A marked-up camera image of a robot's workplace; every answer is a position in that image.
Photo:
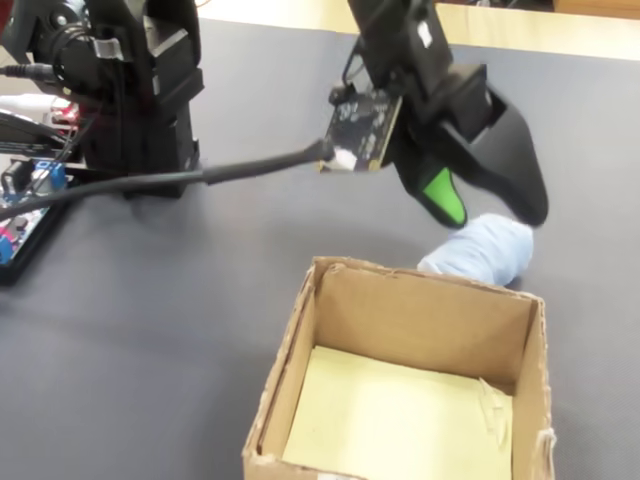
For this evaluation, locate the blue circuit board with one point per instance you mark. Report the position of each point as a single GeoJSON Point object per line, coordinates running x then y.
{"type": "Point", "coordinates": [20, 220]}

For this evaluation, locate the plain black curved gripper finger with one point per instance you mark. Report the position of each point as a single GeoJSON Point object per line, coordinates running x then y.
{"type": "Point", "coordinates": [520, 170]}

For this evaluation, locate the yellow paper sheet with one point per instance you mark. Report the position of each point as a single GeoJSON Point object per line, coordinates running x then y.
{"type": "Point", "coordinates": [390, 420]}

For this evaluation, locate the black power plug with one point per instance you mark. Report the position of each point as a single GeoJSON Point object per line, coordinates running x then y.
{"type": "Point", "coordinates": [27, 71]}

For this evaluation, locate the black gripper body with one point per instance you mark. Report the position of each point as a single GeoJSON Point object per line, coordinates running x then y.
{"type": "Point", "coordinates": [425, 85]}

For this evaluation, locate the open brown cardboard box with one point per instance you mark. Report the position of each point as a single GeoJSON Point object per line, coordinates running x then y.
{"type": "Point", "coordinates": [415, 320]}

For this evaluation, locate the light blue cloth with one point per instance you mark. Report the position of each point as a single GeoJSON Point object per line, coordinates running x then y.
{"type": "Point", "coordinates": [485, 250]}

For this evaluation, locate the dark grey table mat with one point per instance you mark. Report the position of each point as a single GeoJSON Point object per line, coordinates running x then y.
{"type": "Point", "coordinates": [150, 300]}

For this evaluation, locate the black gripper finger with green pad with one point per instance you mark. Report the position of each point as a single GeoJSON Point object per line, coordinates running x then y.
{"type": "Point", "coordinates": [440, 197]}

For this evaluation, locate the bare camera circuit board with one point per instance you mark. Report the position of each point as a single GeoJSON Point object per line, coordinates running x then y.
{"type": "Point", "coordinates": [362, 132]}

